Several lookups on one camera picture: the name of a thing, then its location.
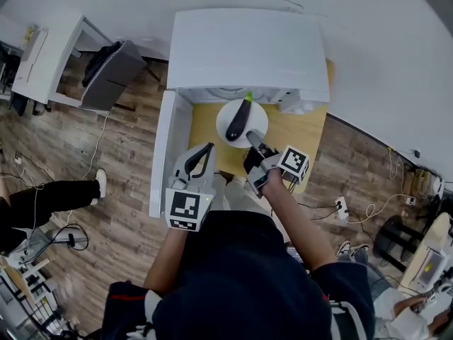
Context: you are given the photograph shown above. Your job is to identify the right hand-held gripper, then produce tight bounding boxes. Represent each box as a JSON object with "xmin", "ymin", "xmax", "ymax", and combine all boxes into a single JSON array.
[{"xmin": 243, "ymin": 130, "xmax": 311, "ymax": 200}]

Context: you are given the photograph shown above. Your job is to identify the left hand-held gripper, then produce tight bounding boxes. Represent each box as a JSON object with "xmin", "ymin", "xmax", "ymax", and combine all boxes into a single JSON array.
[{"xmin": 165, "ymin": 142, "xmax": 217, "ymax": 232}]

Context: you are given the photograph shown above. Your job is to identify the white round plate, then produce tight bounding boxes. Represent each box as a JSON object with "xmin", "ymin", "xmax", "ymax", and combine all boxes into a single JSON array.
[{"xmin": 215, "ymin": 98, "xmax": 269, "ymax": 149}]

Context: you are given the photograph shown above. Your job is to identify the purple eggplant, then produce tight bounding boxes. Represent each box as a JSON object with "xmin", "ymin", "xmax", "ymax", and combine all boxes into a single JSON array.
[{"xmin": 224, "ymin": 91, "xmax": 254, "ymax": 142}]

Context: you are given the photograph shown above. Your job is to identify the white microwave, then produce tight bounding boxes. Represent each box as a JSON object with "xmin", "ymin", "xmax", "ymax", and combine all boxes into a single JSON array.
[{"xmin": 149, "ymin": 8, "xmax": 331, "ymax": 220}]

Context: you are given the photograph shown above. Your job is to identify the person's left forearm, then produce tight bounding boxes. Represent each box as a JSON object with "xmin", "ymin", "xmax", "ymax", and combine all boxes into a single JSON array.
[{"xmin": 143, "ymin": 225, "xmax": 188, "ymax": 299}]

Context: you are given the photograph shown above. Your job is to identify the person's right forearm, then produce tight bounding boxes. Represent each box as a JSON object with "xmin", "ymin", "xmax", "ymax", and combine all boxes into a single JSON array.
[{"xmin": 263, "ymin": 168, "xmax": 337, "ymax": 279}]

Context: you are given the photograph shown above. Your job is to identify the person's light trousers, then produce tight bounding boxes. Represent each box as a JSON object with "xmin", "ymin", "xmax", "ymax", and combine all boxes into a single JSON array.
[{"xmin": 208, "ymin": 174, "xmax": 284, "ymax": 240}]

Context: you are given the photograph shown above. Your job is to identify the light wooden table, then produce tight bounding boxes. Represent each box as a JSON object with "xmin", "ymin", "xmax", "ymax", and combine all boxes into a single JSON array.
[{"xmin": 187, "ymin": 58, "xmax": 336, "ymax": 195}]

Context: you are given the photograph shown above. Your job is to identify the white power strip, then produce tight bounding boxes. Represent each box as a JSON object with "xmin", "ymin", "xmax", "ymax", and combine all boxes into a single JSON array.
[{"xmin": 334, "ymin": 195, "xmax": 350, "ymax": 221}]

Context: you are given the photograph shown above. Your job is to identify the person's dark shirt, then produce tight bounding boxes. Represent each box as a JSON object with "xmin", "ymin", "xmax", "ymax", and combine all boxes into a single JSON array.
[{"xmin": 102, "ymin": 210, "xmax": 376, "ymax": 340}]

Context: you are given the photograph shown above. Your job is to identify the grey chair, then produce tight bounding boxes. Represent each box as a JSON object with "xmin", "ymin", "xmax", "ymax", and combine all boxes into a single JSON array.
[{"xmin": 78, "ymin": 40, "xmax": 160, "ymax": 112}]

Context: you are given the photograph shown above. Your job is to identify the black jacket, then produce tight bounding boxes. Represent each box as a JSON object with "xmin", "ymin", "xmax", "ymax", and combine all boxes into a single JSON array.
[{"xmin": 81, "ymin": 42, "xmax": 123, "ymax": 88}]

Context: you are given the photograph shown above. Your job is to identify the white desk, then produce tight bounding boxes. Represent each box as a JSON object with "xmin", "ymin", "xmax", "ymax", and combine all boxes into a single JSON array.
[{"xmin": 10, "ymin": 14, "xmax": 125, "ymax": 111}]

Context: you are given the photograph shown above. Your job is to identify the beige round table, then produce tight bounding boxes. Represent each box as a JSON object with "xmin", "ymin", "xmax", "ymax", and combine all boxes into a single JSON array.
[{"xmin": 401, "ymin": 212, "xmax": 453, "ymax": 292}]

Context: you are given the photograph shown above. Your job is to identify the white flat device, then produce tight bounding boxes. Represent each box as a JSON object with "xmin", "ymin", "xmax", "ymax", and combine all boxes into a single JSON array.
[{"xmin": 16, "ymin": 28, "xmax": 49, "ymax": 84}]

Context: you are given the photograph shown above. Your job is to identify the metal rack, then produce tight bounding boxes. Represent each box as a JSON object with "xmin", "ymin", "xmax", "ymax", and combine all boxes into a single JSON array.
[{"xmin": 0, "ymin": 256, "xmax": 71, "ymax": 340}]

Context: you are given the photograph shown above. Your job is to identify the long white cable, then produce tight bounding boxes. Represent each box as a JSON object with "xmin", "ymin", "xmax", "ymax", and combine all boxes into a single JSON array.
[{"xmin": 49, "ymin": 110, "xmax": 111, "ymax": 228}]

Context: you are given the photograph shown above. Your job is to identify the looped white cable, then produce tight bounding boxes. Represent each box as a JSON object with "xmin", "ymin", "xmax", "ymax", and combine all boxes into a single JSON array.
[{"xmin": 345, "ymin": 147, "xmax": 415, "ymax": 225}]

